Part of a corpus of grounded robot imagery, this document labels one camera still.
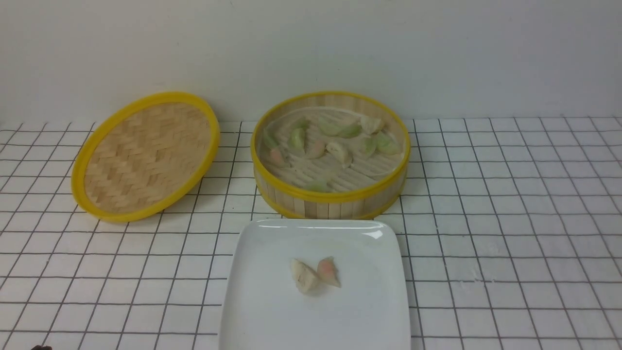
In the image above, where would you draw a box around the white steamed dumpling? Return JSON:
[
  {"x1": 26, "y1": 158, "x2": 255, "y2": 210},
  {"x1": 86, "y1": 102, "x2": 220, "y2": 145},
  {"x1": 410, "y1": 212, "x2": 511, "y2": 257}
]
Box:
[{"x1": 290, "y1": 259, "x2": 320, "y2": 295}]

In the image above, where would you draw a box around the pink steamed dumpling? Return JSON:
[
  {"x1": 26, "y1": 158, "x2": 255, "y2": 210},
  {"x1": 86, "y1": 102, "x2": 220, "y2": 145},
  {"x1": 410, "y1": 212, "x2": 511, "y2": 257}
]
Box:
[{"x1": 317, "y1": 256, "x2": 342, "y2": 288}]

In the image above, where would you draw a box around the green dumpling right inner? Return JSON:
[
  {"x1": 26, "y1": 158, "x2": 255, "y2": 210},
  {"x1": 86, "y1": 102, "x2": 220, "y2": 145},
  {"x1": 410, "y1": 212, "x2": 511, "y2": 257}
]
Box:
[{"x1": 360, "y1": 137, "x2": 376, "y2": 158}]

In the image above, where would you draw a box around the green dumpling right outer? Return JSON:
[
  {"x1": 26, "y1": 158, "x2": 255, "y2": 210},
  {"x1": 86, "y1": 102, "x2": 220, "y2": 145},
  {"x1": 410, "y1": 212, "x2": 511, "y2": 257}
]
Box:
[{"x1": 375, "y1": 131, "x2": 401, "y2": 156}]

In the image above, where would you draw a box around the white dumpling centre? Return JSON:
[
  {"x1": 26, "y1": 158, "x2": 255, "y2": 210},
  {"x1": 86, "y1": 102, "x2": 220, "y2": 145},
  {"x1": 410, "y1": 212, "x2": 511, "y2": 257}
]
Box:
[{"x1": 325, "y1": 141, "x2": 353, "y2": 169}]

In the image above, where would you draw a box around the green dumpling top centre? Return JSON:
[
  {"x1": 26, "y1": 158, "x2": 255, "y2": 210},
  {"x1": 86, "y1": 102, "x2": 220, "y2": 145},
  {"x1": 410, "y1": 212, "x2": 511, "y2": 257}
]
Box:
[{"x1": 317, "y1": 117, "x2": 343, "y2": 137}]

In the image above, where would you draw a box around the green dumpling far left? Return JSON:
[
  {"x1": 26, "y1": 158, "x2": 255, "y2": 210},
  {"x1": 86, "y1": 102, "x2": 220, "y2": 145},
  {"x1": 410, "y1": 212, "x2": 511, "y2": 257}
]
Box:
[{"x1": 262, "y1": 129, "x2": 278, "y2": 150}]

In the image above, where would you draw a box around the pink dumpling centre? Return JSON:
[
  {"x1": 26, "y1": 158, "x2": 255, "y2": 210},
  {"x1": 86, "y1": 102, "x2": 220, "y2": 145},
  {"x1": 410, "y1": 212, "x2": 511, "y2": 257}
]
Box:
[{"x1": 305, "y1": 140, "x2": 326, "y2": 159}]

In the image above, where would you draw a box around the white square ceramic plate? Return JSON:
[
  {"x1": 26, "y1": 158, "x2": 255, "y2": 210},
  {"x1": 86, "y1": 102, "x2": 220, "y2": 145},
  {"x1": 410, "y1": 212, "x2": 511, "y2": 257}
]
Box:
[{"x1": 218, "y1": 219, "x2": 411, "y2": 350}]

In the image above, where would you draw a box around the white dumpling top right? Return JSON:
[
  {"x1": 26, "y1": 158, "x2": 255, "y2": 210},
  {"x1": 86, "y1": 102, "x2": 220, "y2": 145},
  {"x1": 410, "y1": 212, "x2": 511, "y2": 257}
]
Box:
[{"x1": 360, "y1": 115, "x2": 385, "y2": 135}]

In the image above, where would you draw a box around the yellow rimmed woven bamboo lid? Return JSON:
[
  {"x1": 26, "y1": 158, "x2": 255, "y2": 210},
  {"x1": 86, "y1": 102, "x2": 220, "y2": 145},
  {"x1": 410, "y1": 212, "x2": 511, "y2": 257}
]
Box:
[{"x1": 71, "y1": 91, "x2": 220, "y2": 222}]

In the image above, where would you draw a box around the pink dumpling left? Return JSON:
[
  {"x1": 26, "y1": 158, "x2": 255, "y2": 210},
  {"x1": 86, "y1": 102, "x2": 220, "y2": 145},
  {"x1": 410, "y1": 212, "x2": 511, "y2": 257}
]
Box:
[{"x1": 269, "y1": 148, "x2": 289, "y2": 168}]

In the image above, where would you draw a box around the yellow rimmed bamboo steamer basket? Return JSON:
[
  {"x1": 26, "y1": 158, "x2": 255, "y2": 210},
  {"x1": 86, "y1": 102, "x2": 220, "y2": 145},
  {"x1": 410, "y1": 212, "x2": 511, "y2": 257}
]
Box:
[{"x1": 250, "y1": 91, "x2": 411, "y2": 219}]

